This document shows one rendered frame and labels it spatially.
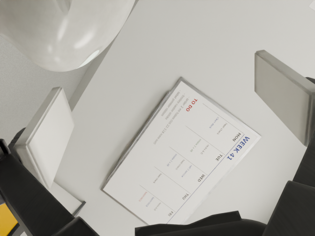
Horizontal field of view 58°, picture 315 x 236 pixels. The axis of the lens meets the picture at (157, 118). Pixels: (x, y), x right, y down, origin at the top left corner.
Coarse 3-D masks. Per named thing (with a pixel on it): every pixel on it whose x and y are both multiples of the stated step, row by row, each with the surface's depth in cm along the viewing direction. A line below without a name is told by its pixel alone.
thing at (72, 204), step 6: (54, 186) 374; (54, 192) 366; (60, 192) 372; (66, 192) 378; (60, 198) 364; (66, 198) 370; (72, 198) 376; (66, 204) 361; (72, 204) 367; (78, 204) 373; (84, 204) 376; (72, 210) 359; (78, 210) 361; (24, 234) 326
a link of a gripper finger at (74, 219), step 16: (0, 144) 13; (0, 160) 12; (16, 160) 12; (0, 176) 12; (16, 176) 11; (32, 176) 11; (0, 192) 12; (16, 192) 10; (32, 192) 10; (48, 192) 10; (16, 208) 10; (32, 208) 10; (48, 208) 9; (64, 208) 9; (32, 224) 9; (48, 224) 9; (64, 224) 9; (80, 224) 8
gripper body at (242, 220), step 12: (216, 216) 8; (228, 216) 8; (240, 216) 8; (144, 228) 8; (156, 228) 8; (168, 228) 8; (180, 228) 8; (192, 228) 8; (204, 228) 8; (216, 228) 8; (228, 228) 8; (240, 228) 8; (252, 228) 8; (264, 228) 8
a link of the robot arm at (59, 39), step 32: (0, 0) 21; (32, 0) 20; (64, 0) 20; (96, 0) 21; (128, 0) 25; (0, 32) 24; (32, 32) 21; (64, 32) 22; (96, 32) 24; (64, 64) 25
